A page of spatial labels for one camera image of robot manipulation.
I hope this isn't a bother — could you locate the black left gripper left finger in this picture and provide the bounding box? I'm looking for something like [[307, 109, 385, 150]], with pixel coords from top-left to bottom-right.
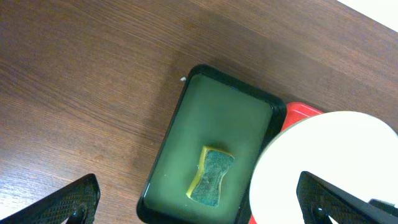
[[1, 174, 101, 224]]

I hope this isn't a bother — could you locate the yellow green sponge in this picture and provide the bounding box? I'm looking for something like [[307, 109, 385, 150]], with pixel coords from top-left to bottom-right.
[[186, 146, 234, 207]]

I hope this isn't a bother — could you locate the red plastic tray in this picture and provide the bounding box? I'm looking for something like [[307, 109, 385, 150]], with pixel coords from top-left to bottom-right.
[[248, 101, 325, 224]]

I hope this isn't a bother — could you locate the black tray with green water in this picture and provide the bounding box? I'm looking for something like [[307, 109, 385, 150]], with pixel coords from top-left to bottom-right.
[[136, 65, 287, 223]]

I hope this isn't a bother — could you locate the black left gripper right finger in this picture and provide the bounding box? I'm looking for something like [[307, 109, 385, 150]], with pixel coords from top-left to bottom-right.
[[296, 171, 397, 224]]

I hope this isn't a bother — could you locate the white plate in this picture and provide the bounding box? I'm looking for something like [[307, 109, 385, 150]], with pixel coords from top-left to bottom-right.
[[249, 111, 397, 223]]

